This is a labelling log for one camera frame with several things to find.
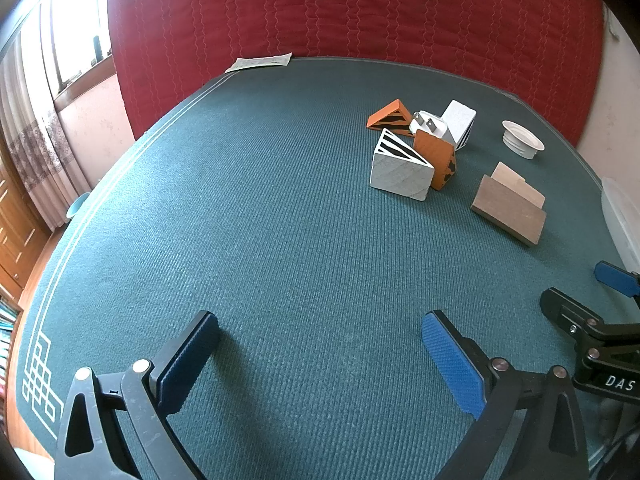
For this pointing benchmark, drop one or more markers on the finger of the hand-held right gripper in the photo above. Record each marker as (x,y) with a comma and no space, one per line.
(616,277)
(567,310)

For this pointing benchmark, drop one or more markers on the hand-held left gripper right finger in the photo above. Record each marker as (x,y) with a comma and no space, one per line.
(450,360)

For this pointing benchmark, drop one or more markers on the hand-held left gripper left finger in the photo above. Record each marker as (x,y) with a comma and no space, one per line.
(187,360)

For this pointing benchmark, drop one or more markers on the clear plastic bowl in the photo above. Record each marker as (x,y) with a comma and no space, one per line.
(620,215)

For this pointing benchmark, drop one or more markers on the brown wooden board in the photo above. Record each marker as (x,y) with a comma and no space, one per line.
(507,212)

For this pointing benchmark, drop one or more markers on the light wooden piece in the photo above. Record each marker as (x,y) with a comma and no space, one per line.
(520,185)

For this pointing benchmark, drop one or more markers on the white striped wedge block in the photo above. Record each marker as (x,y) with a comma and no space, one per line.
(459,120)
(400,175)

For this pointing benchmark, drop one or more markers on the orange striped wedge block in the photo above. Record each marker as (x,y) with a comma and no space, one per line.
(434,157)
(392,116)

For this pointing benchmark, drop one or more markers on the white charger plug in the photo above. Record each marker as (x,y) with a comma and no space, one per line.
(429,126)

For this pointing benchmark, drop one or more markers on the green table mat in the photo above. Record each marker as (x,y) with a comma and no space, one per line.
(275,210)

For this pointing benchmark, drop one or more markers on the teal bowl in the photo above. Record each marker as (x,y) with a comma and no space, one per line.
(77,206)

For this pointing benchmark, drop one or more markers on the wooden cabinet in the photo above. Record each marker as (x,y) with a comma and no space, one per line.
(17,230)

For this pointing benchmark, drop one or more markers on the patterned beige curtain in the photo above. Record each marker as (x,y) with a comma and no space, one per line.
(40,150)

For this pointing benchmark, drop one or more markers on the white paper sheet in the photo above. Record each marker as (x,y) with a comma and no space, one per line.
(260,62)

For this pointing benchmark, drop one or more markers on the window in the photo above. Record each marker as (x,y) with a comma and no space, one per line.
(80,25)

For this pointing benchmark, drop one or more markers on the red quilted blanket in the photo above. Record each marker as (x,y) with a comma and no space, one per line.
(350,10)

